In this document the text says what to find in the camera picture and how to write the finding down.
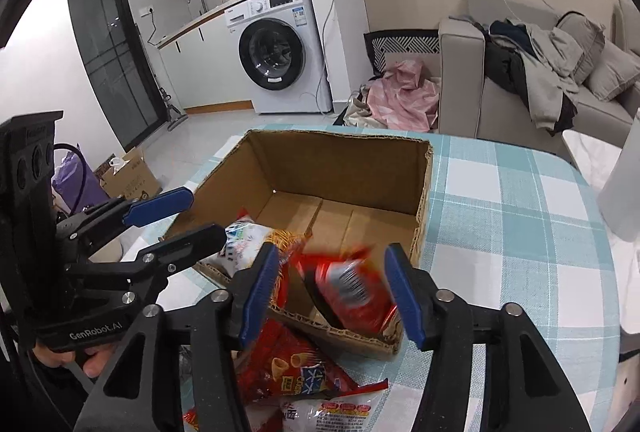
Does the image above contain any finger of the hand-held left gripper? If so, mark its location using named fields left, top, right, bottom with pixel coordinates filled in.
left=62, top=223, right=228, bottom=308
left=55, top=186, right=195, bottom=258

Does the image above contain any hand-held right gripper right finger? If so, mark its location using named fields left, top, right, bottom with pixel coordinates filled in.
left=384, top=242, right=593, bottom=432

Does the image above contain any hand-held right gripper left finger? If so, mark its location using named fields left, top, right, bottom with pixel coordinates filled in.
left=75, top=242, right=281, bottom=432

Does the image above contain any red barcode snack packet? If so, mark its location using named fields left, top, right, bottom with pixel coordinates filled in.
left=299, top=246, right=403, bottom=338

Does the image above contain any red cone snack packet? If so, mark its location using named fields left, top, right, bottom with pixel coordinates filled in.
left=232, top=317, right=361, bottom=405

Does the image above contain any red and white snack packet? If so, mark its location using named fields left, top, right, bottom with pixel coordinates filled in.
left=182, top=379, right=391, bottom=432

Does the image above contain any large cardboard box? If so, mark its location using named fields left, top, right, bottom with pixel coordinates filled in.
left=162, top=128, right=434, bottom=361

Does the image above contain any person's left hand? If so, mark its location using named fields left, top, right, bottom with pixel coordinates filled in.
left=32, top=343, right=113, bottom=378

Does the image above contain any small cardboard floor box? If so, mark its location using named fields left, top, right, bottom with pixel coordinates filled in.
left=95, top=147, right=163, bottom=200

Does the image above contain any orange noodle snack packet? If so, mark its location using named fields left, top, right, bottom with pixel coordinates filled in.
left=265, top=228, right=308, bottom=313

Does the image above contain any purple bag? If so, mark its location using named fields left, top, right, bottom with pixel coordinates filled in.
left=51, top=151, right=108, bottom=215

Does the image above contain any upright vacuum cleaner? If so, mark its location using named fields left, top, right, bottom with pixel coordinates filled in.
left=159, top=88, right=190, bottom=132

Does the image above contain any teal checkered tablecloth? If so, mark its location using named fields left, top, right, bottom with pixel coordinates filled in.
left=120, top=124, right=623, bottom=432

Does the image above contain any white kitchen counter cabinet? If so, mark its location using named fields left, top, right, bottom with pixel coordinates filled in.
left=156, top=4, right=256, bottom=115

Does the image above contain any dark glass door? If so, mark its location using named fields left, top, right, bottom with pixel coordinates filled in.
left=65, top=0, right=168, bottom=148

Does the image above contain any white washing machine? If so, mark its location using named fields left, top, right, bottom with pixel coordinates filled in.
left=222, top=0, right=334, bottom=115

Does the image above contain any pink cloth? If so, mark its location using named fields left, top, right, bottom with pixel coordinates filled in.
left=365, top=57, right=442, bottom=133

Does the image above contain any beige sofa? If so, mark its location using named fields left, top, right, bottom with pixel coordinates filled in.
left=437, top=0, right=640, bottom=153

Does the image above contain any white side table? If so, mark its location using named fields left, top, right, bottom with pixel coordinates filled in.
left=561, top=128, right=626, bottom=193

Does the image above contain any black clothing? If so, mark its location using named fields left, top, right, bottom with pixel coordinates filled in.
left=482, top=19, right=531, bottom=108

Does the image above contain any black white patterned cushion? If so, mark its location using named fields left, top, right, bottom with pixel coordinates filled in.
left=363, top=29, right=441, bottom=78

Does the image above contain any grey jacket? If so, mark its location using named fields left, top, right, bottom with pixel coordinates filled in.
left=520, top=19, right=581, bottom=133

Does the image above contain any grey sofa cushion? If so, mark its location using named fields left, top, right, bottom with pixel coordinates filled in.
left=555, top=11, right=606, bottom=85
left=585, top=39, right=640, bottom=102

